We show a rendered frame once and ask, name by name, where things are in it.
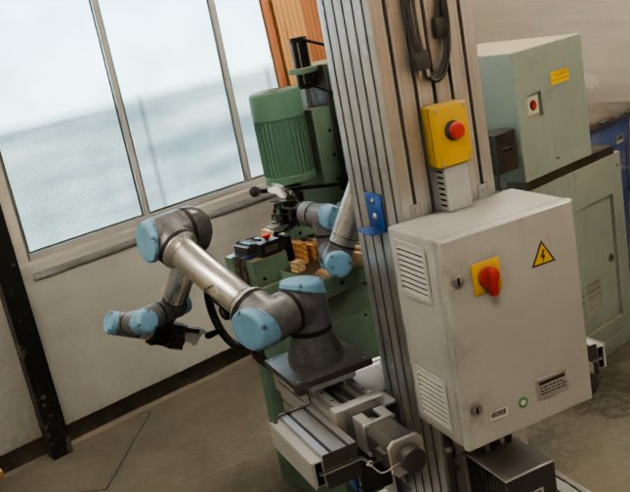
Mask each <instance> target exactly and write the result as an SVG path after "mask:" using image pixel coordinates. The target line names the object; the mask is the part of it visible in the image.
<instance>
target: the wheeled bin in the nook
mask: <svg viewBox="0 0 630 492"><path fill-rule="evenodd" d="M587 109H588V119H589V130H590V140H591V145H593V144H607V145H613V150H614V151H619V156H620V167H621V179H622V189H623V201H624V213H625V223H626V235H627V246H628V249H629V191H630V175H629V118H630V102H596V103H587Z"/></svg>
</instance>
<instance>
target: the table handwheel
mask: <svg viewBox="0 0 630 492"><path fill-rule="evenodd" d="M204 300H205V305H206V308H207V311H208V314H209V316H210V319H211V321H212V323H213V325H214V327H215V329H219V328H220V329H221V331H222V333H220V334H219V335H220V337H221V338H222V339H223V340H224V342H225V343H226V344H227V345H228V346H230V347H231V348H232V349H235V350H238V351H245V350H248V349H249V348H246V347H245V346H243V345H242V344H241V343H240V342H237V341H236V340H235V339H233V338H232V337H231V336H230V334H229V333H228V332H227V331H226V329H225V328H224V326H223V324H222V322H221V320H220V318H219V316H218V314H217V312H216V309H215V306H214V303H215V304H216V305H217V306H219V313H220V315H221V316H222V318H223V319H225V320H230V313H229V312H228V311H227V310H225V309H224V308H223V307H222V306H221V305H219V304H218V303H217V302H216V301H215V300H213V299H212V298H211V297H210V296H209V295H208V294H206V293H205V292H204Z"/></svg>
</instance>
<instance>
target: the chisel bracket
mask: <svg viewBox="0 0 630 492"><path fill-rule="evenodd" d="M313 233H315V229H314V228H310V227H309V226H305V225H299V224H297V225H296V226H295V227H294V228H293V229H289V231H285V232H284V234H285V235H290V237H291V239H295V240H297V239H301V240H303V239H305V238H306V237H305V236H308V235H310V234H313Z"/></svg>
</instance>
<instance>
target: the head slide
mask: <svg viewBox="0 0 630 492"><path fill-rule="evenodd" d="M304 90H305V95H306V101H307V105H304V110H305V115H306V121H307V126H308V131H309V137H310V142H311V147H312V153H313V158H314V163H315V172H316V176H315V177H313V178H311V179H309V180H307V181H305V182H302V185H318V184H329V183H339V182H340V179H341V177H342V173H341V167H340V162H339V156H338V151H337V145H336V141H335V135H334V130H333V124H332V118H331V113H330V107H329V105H328V104H325V105H313V100H312V95H311V89H310V88H308V89H304ZM303 191H304V196H305V201H317V203H324V204H326V203H329V204H332V205H337V203H338V201H339V200H340V199H341V198H342V197H343V196H344V194H345V191H343V190H342V189H341V188H340V187H339V186H333V187H323V188H312V189H303Z"/></svg>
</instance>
